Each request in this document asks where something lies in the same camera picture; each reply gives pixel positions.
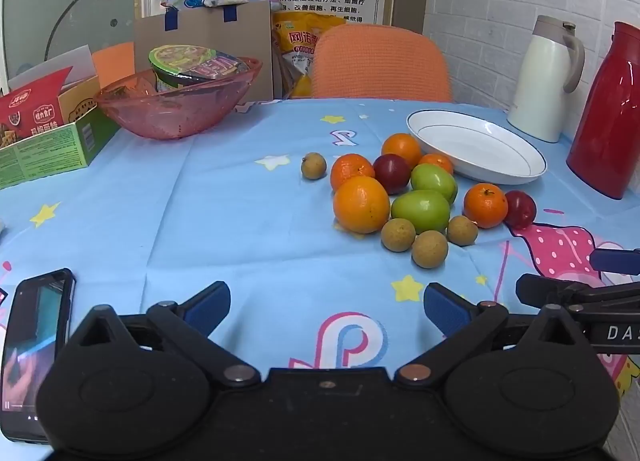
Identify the tangerine with stem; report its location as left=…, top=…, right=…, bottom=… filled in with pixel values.
left=463, top=183, right=509, bottom=229

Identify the dark red plum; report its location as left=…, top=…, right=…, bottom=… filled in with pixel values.
left=504, top=190, right=537, bottom=230
left=373, top=154, right=412, bottom=194

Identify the bumpy tangerine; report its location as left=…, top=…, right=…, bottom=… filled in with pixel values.
left=330, top=154, right=376, bottom=192

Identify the pink plastic bowl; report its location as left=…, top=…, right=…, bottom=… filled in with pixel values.
left=95, top=57, right=263, bottom=140

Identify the green and red snack box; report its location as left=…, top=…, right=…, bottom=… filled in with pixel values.
left=0, top=66, right=121, bottom=190

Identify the blue printed tablecloth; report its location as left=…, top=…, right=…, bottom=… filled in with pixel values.
left=0, top=97, right=640, bottom=442

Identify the black smartphone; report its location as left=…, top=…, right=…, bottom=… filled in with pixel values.
left=0, top=268, right=76, bottom=444

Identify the small tangerine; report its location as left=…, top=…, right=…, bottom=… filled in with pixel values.
left=419, top=154, right=454, bottom=176

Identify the white thermos jug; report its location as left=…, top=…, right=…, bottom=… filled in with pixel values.
left=507, top=15, right=586, bottom=143

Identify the brown longan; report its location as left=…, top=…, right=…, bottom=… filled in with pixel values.
left=411, top=230, right=449, bottom=269
left=446, top=215, right=479, bottom=246
left=301, top=152, right=327, bottom=181
left=381, top=218, right=417, bottom=253

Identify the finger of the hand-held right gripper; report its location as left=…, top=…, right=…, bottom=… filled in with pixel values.
left=515, top=272, right=640, bottom=307
left=589, top=248, right=640, bottom=276

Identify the green jujube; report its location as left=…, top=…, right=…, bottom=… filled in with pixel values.
left=391, top=190, right=452, bottom=234
left=410, top=164, right=458, bottom=204

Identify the yellow plastic bag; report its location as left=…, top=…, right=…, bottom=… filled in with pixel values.
left=272, top=11, right=348, bottom=97

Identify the large smooth orange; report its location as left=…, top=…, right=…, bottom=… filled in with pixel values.
left=333, top=175, right=391, bottom=234

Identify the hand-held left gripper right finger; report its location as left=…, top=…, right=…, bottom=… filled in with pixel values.
left=394, top=282, right=593, bottom=387

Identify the orange mesh chair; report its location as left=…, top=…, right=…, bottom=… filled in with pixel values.
left=310, top=24, right=453, bottom=103

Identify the instant noodle cup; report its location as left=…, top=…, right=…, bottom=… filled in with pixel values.
left=148, top=44, right=249, bottom=92

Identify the white plate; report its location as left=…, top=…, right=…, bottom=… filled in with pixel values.
left=406, top=110, right=548, bottom=185

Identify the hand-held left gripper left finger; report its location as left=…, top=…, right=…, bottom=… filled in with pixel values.
left=67, top=281, right=262, bottom=387

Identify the brown cardboard paper bag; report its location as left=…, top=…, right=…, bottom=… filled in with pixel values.
left=134, top=1, right=274, bottom=102

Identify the red thermos jug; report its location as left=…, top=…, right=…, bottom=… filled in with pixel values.
left=566, top=21, right=640, bottom=200

